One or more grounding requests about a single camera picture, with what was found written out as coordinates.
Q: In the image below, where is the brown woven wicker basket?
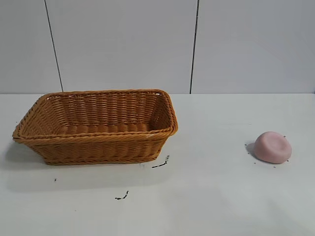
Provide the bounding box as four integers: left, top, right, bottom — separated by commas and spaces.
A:
12, 88, 179, 166

